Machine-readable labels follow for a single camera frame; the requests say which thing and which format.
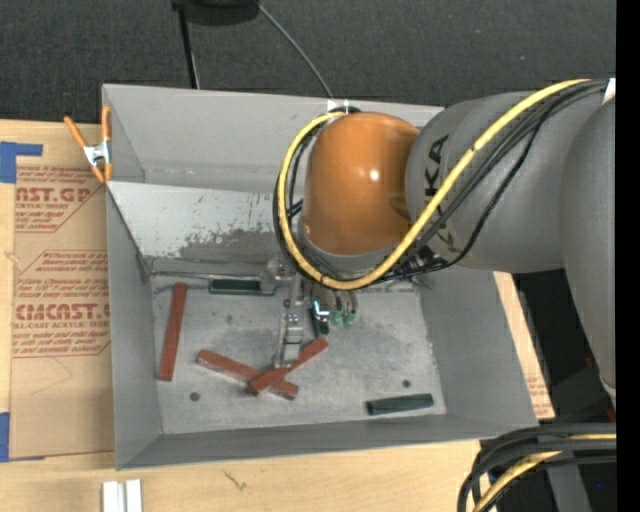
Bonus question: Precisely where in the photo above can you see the red-brown flat block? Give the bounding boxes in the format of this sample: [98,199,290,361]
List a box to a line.
[246,336,331,397]
[157,282,190,383]
[195,348,301,402]

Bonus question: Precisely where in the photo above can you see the brown cardboard board, red print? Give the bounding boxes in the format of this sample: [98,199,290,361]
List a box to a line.
[0,118,557,462]

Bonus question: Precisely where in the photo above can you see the dark green flat block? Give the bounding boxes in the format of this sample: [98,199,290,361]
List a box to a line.
[208,277,263,296]
[365,392,436,418]

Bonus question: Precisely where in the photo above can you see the grey metal bin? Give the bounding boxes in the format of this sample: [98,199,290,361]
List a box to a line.
[101,83,541,471]

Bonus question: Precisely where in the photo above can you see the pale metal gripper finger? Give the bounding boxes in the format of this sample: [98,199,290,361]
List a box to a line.
[284,312,306,365]
[272,325,293,372]

